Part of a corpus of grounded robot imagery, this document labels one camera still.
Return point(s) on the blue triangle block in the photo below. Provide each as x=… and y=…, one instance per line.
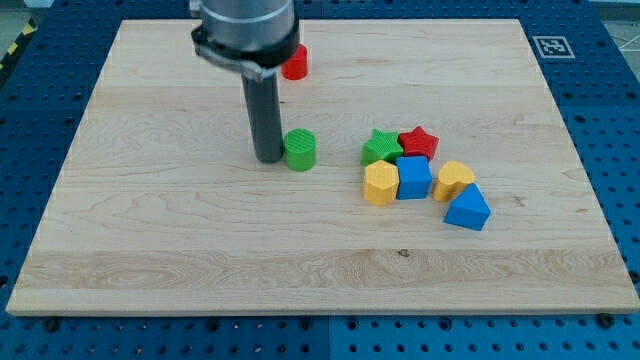
x=469, y=209

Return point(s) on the red star block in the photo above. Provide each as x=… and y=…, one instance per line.
x=418, y=142

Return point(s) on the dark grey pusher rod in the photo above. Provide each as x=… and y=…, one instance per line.
x=262, y=103

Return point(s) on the wooden board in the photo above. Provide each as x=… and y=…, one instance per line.
x=162, y=209

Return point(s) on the white fiducial marker tag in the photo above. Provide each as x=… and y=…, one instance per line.
x=553, y=47

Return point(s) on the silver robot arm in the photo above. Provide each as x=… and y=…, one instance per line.
x=252, y=38

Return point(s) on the green cylinder block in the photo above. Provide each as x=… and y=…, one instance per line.
x=300, y=149

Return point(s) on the yellow hexagon block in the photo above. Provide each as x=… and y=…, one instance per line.
x=381, y=183

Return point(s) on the green star block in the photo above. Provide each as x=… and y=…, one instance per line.
x=382, y=145

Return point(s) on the red cylinder block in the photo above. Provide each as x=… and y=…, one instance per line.
x=296, y=67

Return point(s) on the blue cube block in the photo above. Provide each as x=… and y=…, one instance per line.
x=415, y=177

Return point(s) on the yellow heart block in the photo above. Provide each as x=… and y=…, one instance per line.
x=452, y=179

